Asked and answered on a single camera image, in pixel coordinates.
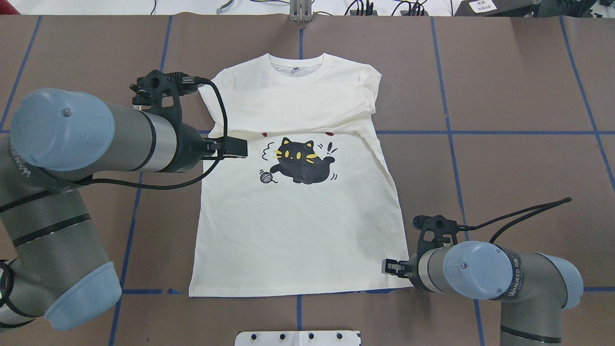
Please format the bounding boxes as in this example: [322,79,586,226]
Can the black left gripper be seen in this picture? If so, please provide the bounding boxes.
[172,123,248,173]

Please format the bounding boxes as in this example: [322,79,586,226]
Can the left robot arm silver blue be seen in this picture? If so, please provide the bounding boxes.
[1,85,247,332]

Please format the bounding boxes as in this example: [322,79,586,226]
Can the cream long-sleeve cat shirt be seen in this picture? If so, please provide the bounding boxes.
[188,53,411,297]

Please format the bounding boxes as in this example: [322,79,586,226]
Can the black box with label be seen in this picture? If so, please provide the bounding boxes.
[453,0,540,17]

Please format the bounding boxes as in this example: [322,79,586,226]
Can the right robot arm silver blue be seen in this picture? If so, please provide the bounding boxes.
[381,241,584,346]

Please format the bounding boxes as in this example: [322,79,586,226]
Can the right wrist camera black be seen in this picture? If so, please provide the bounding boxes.
[412,215,470,259]

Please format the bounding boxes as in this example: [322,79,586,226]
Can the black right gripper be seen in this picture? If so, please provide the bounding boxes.
[382,255,431,291]

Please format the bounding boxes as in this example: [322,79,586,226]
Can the white camera mast base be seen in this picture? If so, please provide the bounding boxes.
[234,330,362,346]

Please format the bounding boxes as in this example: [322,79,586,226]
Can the aluminium frame post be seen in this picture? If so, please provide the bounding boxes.
[288,0,313,23]

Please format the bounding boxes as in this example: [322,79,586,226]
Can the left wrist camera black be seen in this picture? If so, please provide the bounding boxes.
[129,70,198,118]

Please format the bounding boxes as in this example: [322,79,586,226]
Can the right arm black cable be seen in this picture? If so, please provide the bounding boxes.
[464,197,572,245]

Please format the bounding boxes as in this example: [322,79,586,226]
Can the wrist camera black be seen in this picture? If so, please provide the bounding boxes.
[412,215,470,259]
[129,70,198,118]

